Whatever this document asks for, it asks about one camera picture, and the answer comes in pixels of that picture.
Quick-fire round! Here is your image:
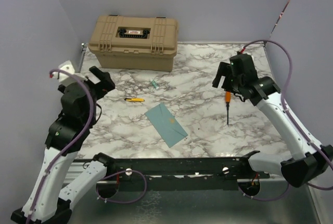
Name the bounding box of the green white glue stick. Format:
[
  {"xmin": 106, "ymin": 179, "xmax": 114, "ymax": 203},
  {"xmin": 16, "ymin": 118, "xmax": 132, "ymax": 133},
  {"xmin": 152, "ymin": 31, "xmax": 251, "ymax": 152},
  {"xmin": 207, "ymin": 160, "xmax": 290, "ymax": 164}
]
[{"xmin": 150, "ymin": 79, "xmax": 159, "ymax": 90}]

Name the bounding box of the tan plastic toolbox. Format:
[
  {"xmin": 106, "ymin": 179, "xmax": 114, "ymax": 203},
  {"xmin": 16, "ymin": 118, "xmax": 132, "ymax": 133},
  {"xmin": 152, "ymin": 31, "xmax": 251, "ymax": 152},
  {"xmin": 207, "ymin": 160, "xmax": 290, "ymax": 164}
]
[{"xmin": 88, "ymin": 15, "xmax": 178, "ymax": 72}]

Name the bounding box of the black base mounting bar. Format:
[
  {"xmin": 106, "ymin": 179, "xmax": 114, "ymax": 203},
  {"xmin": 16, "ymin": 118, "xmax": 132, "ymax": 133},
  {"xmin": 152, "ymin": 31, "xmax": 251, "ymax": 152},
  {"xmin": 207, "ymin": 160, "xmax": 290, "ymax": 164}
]
[{"xmin": 93, "ymin": 153, "xmax": 269, "ymax": 192}]

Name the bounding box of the yellow utility knife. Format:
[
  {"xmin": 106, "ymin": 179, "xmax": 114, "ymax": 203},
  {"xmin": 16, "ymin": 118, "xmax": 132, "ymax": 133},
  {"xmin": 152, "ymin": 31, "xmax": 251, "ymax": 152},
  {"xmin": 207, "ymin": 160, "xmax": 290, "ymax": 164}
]
[{"xmin": 124, "ymin": 98, "xmax": 145, "ymax": 102}]

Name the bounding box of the orange handled screwdriver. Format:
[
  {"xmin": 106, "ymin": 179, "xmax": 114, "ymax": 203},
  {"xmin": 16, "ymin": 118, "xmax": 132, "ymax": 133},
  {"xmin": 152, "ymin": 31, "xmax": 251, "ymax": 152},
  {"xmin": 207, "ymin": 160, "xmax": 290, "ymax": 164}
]
[{"xmin": 225, "ymin": 91, "xmax": 231, "ymax": 125}]

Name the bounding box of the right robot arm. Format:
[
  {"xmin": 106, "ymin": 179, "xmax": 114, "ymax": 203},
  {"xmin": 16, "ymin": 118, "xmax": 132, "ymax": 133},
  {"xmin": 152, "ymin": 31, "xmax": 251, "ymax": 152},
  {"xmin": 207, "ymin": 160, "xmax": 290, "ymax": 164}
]
[{"xmin": 212, "ymin": 54, "xmax": 332, "ymax": 188}]

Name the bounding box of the teal envelope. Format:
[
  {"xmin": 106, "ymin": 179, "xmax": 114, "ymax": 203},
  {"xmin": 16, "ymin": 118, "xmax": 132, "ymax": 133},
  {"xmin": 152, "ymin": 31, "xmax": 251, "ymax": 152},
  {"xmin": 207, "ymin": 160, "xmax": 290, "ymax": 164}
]
[{"xmin": 145, "ymin": 103, "xmax": 188, "ymax": 148}]

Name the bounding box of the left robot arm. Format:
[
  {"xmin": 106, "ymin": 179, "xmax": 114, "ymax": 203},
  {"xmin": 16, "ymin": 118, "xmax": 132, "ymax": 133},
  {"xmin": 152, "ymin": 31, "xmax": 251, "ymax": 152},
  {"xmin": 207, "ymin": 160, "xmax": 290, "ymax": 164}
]
[{"xmin": 11, "ymin": 64, "xmax": 115, "ymax": 223}]

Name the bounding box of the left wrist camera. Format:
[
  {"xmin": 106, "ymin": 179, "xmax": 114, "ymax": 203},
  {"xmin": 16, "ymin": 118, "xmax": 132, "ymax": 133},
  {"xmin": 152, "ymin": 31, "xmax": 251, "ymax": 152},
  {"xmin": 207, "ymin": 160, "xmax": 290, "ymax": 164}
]
[{"xmin": 53, "ymin": 60, "xmax": 87, "ymax": 87}]

